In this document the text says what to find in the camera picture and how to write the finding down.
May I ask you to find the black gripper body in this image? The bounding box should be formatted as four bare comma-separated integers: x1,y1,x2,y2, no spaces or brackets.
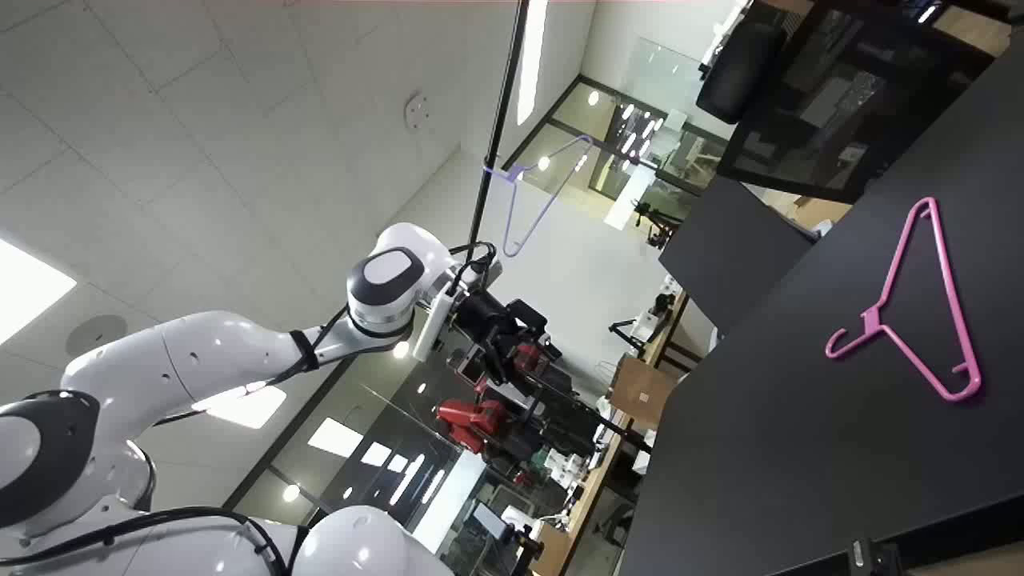
452,279,516,346

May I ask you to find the pink plastic clothes hanger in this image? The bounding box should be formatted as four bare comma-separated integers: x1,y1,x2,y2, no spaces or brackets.
824,196,987,406

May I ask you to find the lavender clothes hanger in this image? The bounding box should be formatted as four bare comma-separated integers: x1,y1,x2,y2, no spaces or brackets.
495,131,594,261

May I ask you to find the black stand pole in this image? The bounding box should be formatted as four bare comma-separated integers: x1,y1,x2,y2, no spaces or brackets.
463,0,533,297

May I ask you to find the red background robot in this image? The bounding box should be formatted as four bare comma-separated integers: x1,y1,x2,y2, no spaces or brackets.
430,328,560,454

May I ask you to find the brown cardboard box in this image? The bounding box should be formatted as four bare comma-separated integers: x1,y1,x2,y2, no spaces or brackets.
606,351,683,431

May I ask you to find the white ceiling sensor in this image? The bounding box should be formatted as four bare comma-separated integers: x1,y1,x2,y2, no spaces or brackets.
399,87,432,135

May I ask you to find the square ceiling light panel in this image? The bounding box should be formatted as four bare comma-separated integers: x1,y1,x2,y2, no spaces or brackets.
0,237,79,349
194,381,292,431

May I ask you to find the black panel box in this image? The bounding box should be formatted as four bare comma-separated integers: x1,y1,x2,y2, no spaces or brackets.
660,173,824,339

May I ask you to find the black office chair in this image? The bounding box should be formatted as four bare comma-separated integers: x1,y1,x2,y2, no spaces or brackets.
695,14,794,129

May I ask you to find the round grey ceiling speaker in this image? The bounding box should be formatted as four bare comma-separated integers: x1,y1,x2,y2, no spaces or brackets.
63,310,132,362

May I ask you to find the black framed glass cabinet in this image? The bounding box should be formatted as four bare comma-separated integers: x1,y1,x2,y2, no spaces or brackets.
718,0,999,206

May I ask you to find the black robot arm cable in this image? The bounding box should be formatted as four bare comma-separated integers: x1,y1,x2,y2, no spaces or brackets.
180,301,357,425

